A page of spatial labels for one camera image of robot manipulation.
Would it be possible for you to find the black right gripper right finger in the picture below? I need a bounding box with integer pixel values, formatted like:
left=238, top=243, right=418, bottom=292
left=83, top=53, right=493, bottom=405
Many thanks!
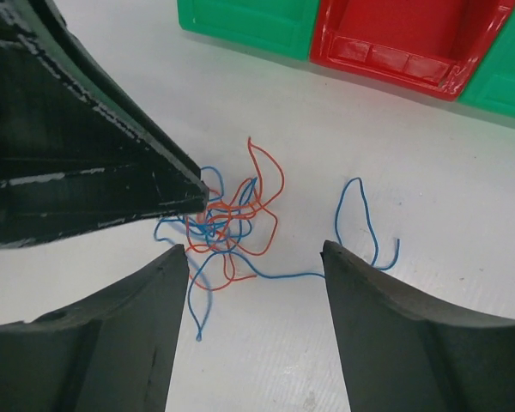
left=321, top=241, right=515, bottom=411

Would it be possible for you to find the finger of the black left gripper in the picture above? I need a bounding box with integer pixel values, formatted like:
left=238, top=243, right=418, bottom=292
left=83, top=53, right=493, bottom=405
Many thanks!
left=0, top=1, right=209, bottom=249

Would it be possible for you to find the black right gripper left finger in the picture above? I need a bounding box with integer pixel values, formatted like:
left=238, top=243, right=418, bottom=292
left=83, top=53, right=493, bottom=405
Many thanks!
left=0, top=245, right=189, bottom=411

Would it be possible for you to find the multicolour cable bundle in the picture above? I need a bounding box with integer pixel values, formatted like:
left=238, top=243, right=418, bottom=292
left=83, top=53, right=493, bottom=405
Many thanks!
left=153, top=136, right=401, bottom=342

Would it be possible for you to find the green plastic bin left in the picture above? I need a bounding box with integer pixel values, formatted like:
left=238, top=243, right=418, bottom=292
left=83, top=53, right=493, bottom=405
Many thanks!
left=177, top=0, right=319, bottom=60

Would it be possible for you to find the green plastic bin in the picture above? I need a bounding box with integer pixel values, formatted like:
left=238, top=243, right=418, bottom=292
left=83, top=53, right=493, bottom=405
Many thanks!
left=177, top=0, right=319, bottom=60
left=459, top=9, right=515, bottom=118

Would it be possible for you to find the green plastic bin right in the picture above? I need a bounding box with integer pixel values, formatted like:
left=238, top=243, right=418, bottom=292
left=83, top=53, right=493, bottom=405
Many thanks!
left=459, top=9, right=515, bottom=118

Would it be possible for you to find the red plastic bin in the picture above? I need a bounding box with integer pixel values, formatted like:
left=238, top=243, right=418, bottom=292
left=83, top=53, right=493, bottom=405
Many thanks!
left=310, top=0, right=515, bottom=101

